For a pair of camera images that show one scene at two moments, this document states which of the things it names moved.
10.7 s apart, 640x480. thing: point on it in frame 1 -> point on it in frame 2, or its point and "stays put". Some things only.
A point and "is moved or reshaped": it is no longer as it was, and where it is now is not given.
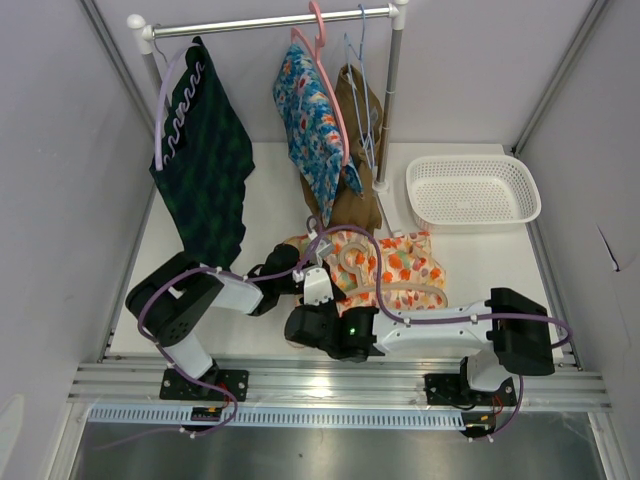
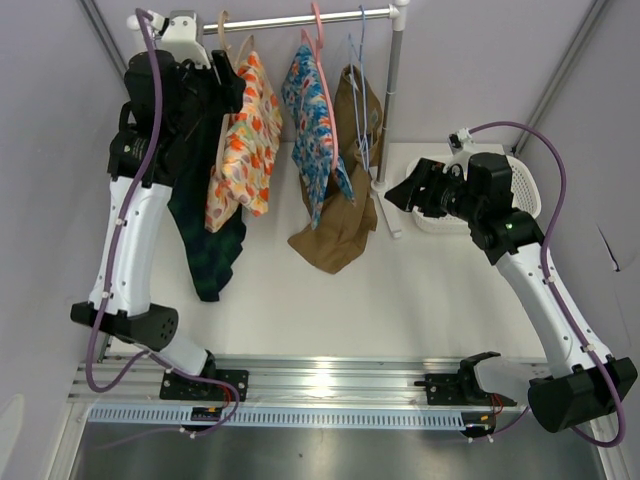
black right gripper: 331,305 -> 429,175
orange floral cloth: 377,270 -> 242,172
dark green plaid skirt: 207,159 stays put
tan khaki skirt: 360,116 stays put
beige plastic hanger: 362,286 -> 226,120
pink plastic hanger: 318,61 is moved or reshaped
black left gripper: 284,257 -> 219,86
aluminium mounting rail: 326,384 stays put
